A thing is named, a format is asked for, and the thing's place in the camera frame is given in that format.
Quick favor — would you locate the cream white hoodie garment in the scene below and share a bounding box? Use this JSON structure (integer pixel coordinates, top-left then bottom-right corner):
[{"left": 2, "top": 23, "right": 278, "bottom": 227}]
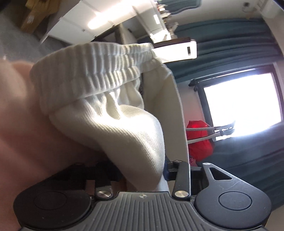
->
[{"left": 30, "top": 42, "right": 188, "bottom": 192}]

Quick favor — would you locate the red bag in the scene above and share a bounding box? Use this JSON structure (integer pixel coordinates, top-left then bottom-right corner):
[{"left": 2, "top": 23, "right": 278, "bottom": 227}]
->
[{"left": 186, "top": 120, "right": 214, "bottom": 166}]

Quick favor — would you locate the pastel tie-dye bed duvet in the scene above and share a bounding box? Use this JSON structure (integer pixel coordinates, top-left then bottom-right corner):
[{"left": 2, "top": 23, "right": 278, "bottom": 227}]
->
[{"left": 1, "top": 60, "right": 106, "bottom": 230}]

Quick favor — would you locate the teal right window curtain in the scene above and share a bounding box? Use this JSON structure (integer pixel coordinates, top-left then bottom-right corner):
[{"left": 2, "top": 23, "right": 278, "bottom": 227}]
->
[{"left": 203, "top": 122, "right": 284, "bottom": 209}]

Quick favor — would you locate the teal window curtain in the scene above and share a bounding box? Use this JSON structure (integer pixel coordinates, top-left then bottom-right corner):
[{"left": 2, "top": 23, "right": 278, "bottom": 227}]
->
[
  {"left": 167, "top": 18, "right": 283, "bottom": 82},
  {"left": 203, "top": 122, "right": 284, "bottom": 209}
]

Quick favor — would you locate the garment steamer stand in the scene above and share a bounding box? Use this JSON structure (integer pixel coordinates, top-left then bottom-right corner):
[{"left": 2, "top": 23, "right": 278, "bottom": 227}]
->
[{"left": 186, "top": 123, "right": 234, "bottom": 144}]

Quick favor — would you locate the teal left window curtain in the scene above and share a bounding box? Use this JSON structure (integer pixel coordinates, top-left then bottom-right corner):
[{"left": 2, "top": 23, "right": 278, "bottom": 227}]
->
[{"left": 167, "top": 18, "right": 283, "bottom": 82}]

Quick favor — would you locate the white backed dark chair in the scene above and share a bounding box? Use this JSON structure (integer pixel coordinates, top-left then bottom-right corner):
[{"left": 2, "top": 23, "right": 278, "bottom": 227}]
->
[{"left": 138, "top": 37, "right": 197, "bottom": 63}]

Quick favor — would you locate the white dresser with drawers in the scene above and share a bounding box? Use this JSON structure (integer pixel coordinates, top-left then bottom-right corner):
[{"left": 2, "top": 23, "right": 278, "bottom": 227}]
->
[{"left": 40, "top": 1, "right": 174, "bottom": 44}]

